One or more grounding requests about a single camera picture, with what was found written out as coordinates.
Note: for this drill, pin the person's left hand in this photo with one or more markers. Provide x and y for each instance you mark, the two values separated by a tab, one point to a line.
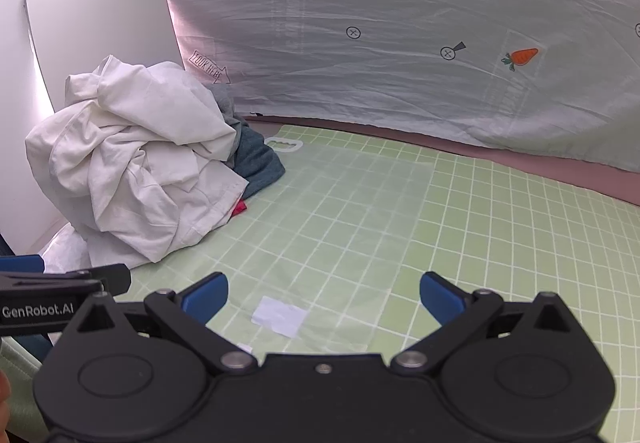
4	398

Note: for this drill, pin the blue-grey garment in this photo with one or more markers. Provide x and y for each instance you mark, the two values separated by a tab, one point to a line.
257	158

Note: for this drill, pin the grey carrot-print sheet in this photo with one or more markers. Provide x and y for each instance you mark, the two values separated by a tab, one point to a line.
400	73

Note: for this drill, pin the white paper label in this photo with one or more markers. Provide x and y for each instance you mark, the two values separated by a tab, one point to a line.
278	316

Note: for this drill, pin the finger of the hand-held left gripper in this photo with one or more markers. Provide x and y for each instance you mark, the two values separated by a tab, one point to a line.
112	279
22	264

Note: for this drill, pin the white pants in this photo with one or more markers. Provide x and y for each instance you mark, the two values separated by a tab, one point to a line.
140	163

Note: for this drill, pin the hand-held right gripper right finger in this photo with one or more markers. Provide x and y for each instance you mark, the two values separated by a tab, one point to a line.
440	295

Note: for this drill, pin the green grid mat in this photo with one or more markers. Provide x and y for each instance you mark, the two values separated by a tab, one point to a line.
500	248

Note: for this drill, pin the grey garment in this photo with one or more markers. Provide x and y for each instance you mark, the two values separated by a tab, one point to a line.
227	103

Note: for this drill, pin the red checked garment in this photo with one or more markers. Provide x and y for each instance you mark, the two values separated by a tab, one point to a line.
240	208

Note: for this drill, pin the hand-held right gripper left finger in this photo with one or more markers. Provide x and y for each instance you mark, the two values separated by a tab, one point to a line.
207	295

